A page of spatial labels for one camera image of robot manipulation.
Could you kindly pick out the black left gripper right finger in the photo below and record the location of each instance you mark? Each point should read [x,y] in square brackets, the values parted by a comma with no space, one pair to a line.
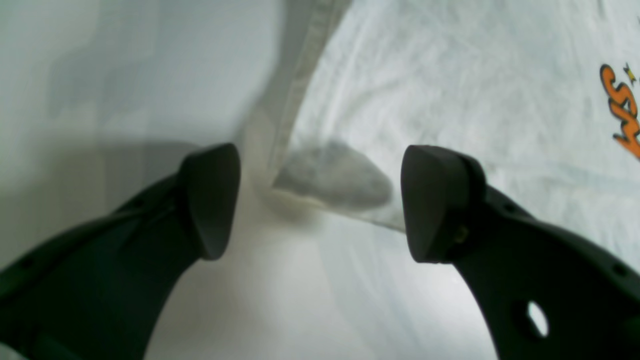
[545,293]

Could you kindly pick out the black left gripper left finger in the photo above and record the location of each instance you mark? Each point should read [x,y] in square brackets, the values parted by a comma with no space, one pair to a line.
[95,292]

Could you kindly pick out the white printed T-shirt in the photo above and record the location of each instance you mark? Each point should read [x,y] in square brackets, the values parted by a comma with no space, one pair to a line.
[485,154]

